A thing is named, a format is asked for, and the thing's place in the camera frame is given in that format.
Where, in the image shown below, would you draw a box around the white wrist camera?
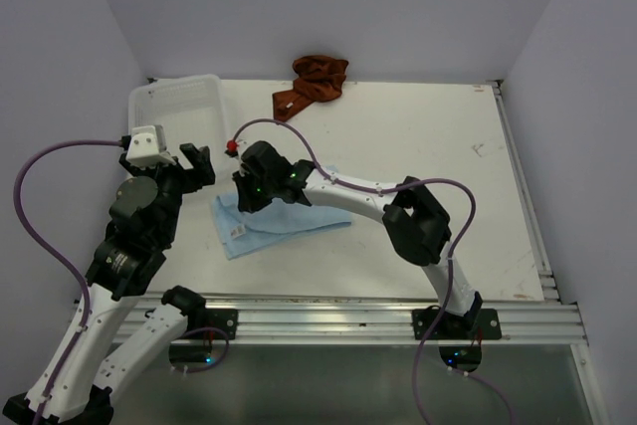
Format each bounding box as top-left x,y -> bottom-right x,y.
125,125 -> 174,169
225,138 -> 249,176

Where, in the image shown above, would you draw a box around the aluminium right side rail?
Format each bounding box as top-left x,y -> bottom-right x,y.
489,80 -> 561,304

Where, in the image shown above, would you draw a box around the aluminium rail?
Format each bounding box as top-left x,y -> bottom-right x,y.
489,80 -> 561,304
63,297 -> 591,346

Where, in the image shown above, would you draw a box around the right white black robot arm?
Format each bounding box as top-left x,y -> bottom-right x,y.
232,141 -> 483,338

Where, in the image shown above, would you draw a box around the white perforated plastic basket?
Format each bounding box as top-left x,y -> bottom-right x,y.
128,75 -> 232,182

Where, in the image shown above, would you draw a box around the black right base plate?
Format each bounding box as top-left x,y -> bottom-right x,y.
411,307 -> 503,340

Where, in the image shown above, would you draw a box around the aluminium front rail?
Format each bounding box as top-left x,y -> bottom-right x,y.
63,297 -> 591,346

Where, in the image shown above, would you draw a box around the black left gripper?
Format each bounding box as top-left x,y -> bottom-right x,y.
120,141 -> 214,243

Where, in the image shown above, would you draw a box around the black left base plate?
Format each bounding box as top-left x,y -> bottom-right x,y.
179,308 -> 239,340

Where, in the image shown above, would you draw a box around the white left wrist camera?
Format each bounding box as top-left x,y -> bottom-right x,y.
125,125 -> 174,169

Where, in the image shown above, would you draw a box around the brown rust towel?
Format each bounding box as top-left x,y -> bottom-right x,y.
272,55 -> 349,122

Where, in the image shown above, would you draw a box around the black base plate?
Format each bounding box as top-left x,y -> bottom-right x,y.
179,308 -> 239,340
411,307 -> 503,340

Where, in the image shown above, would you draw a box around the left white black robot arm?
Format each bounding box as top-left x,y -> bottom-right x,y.
2,137 -> 215,424

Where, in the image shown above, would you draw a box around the light blue towel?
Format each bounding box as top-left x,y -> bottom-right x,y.
211,192 -> 353,260

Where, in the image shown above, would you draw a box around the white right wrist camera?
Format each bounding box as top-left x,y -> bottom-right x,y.
225,138 -> 249,176

